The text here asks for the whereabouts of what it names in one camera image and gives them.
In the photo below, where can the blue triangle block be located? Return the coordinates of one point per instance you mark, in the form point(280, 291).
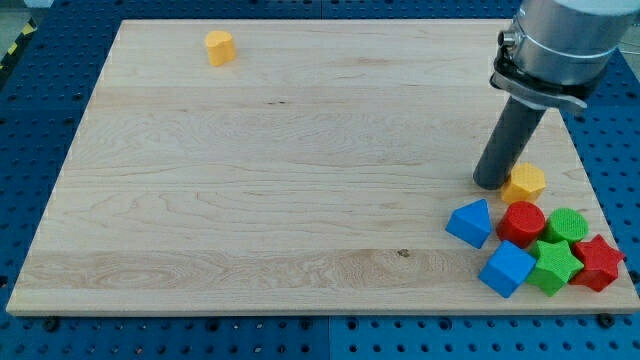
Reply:
point(471, 223)

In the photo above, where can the black bolt front left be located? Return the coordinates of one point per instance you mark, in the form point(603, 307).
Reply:
point(50, 324)

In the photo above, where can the yellow hexagon block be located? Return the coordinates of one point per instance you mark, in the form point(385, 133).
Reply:
point(526, 182)

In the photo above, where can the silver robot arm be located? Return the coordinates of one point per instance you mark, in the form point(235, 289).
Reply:
point(553, 55)

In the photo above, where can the blue cube block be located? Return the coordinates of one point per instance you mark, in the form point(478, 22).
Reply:
point(507, 268)

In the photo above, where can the black bolt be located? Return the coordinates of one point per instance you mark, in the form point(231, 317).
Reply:
point(50, 324)
point(606, 320)

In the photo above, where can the red star block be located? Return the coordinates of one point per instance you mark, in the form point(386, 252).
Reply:
point(600, 263)

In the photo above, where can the red cylinder block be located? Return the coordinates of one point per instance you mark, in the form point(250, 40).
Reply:
point(521, 224)

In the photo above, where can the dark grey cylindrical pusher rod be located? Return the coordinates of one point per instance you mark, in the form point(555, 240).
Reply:
point(515, 126)

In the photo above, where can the light wooden board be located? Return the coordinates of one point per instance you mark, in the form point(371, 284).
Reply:
point(312, 175)

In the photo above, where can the green cylinder block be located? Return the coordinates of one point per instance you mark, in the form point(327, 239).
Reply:
point(565, 224)

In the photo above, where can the black bolt front right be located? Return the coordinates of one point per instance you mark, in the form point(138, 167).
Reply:
point(606, 320)

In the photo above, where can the yellow heart block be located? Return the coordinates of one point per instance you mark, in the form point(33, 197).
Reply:
point(220, 47)

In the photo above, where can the green star block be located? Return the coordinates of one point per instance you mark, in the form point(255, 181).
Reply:
point(555, 266)

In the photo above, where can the yellow black hazard tape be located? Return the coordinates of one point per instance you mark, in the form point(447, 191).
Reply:
point(18, 46)

